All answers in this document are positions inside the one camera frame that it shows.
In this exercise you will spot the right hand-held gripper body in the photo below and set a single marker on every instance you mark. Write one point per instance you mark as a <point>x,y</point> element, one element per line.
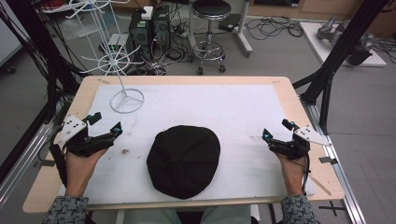
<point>295,147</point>

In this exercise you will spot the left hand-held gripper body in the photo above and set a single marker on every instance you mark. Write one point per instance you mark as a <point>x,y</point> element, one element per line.
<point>74,137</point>

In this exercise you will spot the person's right hand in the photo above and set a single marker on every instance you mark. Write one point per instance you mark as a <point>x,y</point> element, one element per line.
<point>292,174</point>

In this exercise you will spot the person's left hand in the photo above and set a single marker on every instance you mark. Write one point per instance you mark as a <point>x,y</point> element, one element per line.
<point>81,169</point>

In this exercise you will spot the thin wooden stick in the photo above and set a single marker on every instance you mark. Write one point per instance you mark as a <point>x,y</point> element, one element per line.
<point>320,185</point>

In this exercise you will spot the person's right patterned sleeve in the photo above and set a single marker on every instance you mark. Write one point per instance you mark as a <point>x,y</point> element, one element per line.
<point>299,210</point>

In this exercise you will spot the person's patterned sleeve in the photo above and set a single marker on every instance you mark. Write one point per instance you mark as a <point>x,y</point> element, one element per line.
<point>299,210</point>
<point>66,210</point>

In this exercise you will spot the person's left patterned sleeve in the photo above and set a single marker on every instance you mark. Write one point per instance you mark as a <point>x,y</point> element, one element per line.
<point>66,210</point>

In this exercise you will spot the white foam mat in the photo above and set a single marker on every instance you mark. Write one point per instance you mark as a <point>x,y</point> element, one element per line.
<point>199,105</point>

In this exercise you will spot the black cloth hat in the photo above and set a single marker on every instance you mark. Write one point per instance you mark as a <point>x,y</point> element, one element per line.
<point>183,161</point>

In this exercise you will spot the small grey network box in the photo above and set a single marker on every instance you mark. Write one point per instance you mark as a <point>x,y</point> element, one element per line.
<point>119,40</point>

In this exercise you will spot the white floor board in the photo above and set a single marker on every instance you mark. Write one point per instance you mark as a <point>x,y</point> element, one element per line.
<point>320,46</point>

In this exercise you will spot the black computer tower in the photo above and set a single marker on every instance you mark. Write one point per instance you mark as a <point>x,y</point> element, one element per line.
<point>161,26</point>
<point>140,35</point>

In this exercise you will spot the white desk leg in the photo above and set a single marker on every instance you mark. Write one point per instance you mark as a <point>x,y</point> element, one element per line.
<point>244,31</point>

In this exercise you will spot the person's legs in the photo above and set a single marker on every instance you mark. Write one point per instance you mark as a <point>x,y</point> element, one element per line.
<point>186,216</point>

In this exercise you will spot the flat black box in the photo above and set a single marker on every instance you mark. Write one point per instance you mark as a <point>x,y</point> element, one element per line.
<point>229,22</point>

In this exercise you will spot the black round stool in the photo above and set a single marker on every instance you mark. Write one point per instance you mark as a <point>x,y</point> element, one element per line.
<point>210,12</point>

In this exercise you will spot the aluminium rail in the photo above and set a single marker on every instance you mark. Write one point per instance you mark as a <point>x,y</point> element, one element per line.
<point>21,161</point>
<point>337,174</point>

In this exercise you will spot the black metal frame post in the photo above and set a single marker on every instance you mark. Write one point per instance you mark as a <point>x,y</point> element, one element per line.
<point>337,53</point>
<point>37,46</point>

